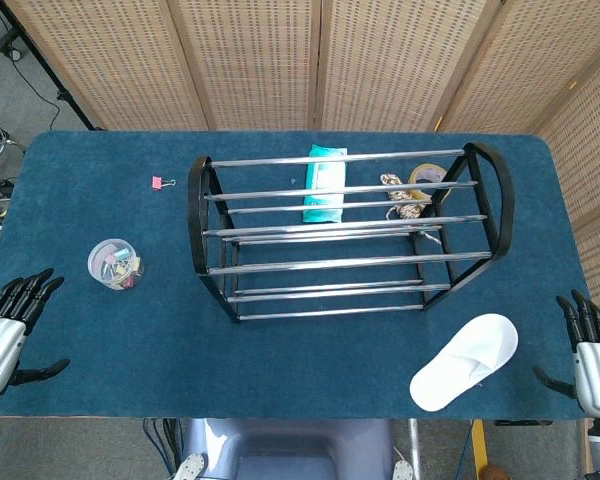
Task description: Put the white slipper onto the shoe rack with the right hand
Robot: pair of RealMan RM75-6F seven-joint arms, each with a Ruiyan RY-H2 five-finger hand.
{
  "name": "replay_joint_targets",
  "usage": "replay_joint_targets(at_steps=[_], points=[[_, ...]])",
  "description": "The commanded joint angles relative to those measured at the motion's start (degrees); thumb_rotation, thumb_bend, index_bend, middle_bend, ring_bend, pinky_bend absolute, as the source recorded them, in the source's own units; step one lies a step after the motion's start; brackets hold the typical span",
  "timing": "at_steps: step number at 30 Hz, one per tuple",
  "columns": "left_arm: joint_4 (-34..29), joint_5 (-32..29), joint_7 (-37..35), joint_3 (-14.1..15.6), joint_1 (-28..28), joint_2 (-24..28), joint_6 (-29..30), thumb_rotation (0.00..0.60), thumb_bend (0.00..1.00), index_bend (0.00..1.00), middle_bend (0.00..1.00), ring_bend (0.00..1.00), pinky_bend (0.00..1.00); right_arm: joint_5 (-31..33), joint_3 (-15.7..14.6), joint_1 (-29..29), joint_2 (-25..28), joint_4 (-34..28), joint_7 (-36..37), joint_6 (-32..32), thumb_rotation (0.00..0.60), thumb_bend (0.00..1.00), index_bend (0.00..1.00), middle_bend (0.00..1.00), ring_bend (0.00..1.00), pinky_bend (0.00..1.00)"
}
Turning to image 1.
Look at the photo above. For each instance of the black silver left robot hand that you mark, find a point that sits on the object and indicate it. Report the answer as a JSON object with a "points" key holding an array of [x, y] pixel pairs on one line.
{"points": [[0, 345]]}

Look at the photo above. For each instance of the white slipper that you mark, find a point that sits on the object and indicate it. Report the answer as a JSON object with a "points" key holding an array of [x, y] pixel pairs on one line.
{"points": [[460, 370]]}

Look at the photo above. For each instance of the black chrome shoe rack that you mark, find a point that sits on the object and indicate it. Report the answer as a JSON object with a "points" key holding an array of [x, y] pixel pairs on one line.
{"points": [[330, 263]]}

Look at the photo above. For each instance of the blue carpet table cover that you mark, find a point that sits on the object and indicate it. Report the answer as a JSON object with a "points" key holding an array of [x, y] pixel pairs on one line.
{"points": [[130, 350]]}

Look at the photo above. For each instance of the clear jar of binder clips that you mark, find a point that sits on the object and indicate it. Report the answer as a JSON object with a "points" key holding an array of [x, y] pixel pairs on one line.
{"points": [[112, 265]]}

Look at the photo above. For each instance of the chrome table leg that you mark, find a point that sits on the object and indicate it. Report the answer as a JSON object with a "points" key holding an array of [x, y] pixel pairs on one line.
{"points": [[414, 440]]}

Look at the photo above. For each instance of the pink binder clip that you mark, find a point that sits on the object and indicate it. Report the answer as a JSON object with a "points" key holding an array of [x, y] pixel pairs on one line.
{"points": [[157, 182]]}

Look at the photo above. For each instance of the black stand pole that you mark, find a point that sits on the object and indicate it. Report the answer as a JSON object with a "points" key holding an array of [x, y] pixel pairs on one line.
{"points": [[62, 94]]}

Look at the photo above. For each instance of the yellowish tape roll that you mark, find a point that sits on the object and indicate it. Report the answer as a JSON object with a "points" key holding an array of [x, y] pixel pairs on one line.
{"points": [[413, 177]]}

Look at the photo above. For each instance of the lavender robot torso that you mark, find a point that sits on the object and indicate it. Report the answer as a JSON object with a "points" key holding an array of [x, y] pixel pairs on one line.
{"points": [[290, 450]]}

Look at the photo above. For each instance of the teal wet wipes pack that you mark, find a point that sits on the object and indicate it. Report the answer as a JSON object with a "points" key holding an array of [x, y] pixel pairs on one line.
{"points": [[325, 172]]}

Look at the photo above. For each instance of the woven folding screen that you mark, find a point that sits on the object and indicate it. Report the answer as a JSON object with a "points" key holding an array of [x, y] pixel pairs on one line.
{"points": [[255, 60]]}

